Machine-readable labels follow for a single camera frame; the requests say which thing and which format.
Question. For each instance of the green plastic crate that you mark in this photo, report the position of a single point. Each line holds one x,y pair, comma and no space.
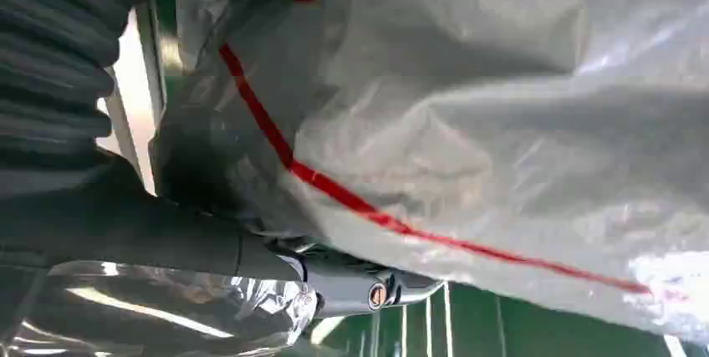
554,332

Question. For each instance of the clear plastic wrapped parcel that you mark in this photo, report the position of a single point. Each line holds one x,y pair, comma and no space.
183,310

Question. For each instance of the ribbed grey right arm sleeve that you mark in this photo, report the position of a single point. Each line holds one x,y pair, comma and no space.
52,61

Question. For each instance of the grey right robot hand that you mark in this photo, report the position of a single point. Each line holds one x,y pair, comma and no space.
144,232

